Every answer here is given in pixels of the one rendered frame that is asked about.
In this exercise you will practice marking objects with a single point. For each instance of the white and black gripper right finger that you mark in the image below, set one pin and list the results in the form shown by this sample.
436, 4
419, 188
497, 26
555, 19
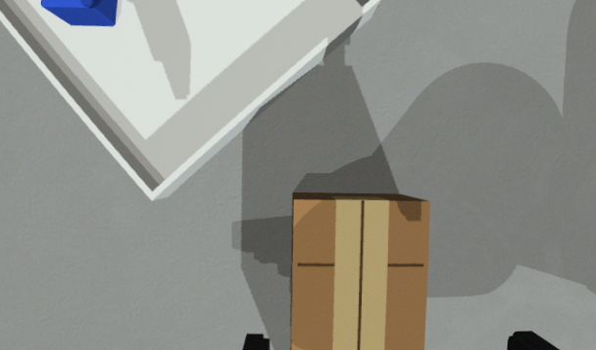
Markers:
528, 341

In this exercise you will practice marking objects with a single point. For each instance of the white square tray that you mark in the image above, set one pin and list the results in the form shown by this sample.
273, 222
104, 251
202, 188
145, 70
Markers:
157, 87

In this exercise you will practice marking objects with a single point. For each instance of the blue block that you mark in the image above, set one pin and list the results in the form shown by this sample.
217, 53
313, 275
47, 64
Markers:
84, 12

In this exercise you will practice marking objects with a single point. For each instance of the brown cardboard box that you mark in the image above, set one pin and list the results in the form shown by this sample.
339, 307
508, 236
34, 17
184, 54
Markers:
359, 271

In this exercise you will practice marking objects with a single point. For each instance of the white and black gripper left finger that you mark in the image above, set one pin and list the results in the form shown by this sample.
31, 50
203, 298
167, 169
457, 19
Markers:
255, 341

